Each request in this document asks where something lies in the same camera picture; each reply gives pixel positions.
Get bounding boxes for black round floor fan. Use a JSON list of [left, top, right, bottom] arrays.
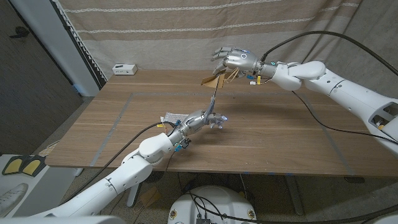
[[146, 170, 165, 183]]

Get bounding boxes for black torso cable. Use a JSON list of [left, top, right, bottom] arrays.
[[189, 192, 225, 224]]

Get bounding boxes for brown paper bag with handles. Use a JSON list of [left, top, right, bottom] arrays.
[[201, 68, 241, 90]]

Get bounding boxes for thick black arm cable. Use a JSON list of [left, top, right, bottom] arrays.
[[62, 121, 177, 205], [192, 30, 398, 224]]

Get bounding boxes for white power strip box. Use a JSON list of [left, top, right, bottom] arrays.
[[112, 63, 139, 76]]

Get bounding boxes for grey scissors with orange handles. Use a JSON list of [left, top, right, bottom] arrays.
[[203, 74, 221, 124]]

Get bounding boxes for white printed receipt paper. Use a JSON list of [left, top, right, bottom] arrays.
[[164, 111, 190, 124]]

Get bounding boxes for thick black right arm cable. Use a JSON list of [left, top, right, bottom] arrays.
[[192, 30, 398, 224]]

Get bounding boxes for grey backdrop cloth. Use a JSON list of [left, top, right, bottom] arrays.
[[298, 0, 398, 139]]

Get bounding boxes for white floor platform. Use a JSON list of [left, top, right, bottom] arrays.
[[0, 154, 84, 218]]

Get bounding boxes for white shoe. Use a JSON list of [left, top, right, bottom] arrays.
[[0, 182, 29, 218]]

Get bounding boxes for white door frame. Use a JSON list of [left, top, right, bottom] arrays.
[[9, 0, 101, 97]]

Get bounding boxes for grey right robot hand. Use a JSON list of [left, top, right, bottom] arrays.
[[211, 46, 277, 79]]

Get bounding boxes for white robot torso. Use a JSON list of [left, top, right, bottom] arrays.
[[167, 185, 258, 224]]

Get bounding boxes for door handle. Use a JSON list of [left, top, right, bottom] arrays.
[[9, 26, 31, 39]]

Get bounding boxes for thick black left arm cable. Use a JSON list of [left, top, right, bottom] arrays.
[[62, 121, 177, 205]]

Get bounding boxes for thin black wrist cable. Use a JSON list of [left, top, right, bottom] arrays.
[[291, 90, 398, 146], [133, 149, 178, 224]]

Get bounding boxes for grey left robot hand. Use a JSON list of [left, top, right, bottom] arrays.
[[167, 109, 229, 152]]

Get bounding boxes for white table leg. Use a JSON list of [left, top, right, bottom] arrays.
[[126, 182, 141, 208]]

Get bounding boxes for thin black left wrist cable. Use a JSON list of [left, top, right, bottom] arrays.
[[133, 149, 178, 224]]

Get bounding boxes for grey table leg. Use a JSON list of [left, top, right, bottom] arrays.
[[285, 174, 305, 216]]

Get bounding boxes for beige striped curtain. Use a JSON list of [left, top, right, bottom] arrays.
[[57, 0, 363, 81]]

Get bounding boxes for dark textured door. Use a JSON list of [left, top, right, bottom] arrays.
[[0, 0, 84, 156]]

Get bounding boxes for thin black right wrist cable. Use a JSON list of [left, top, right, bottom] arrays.
[[291, 90, 398, 146]]

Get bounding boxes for small brown floor paper bag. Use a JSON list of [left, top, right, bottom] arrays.
[[139, 185, 162, 208]]

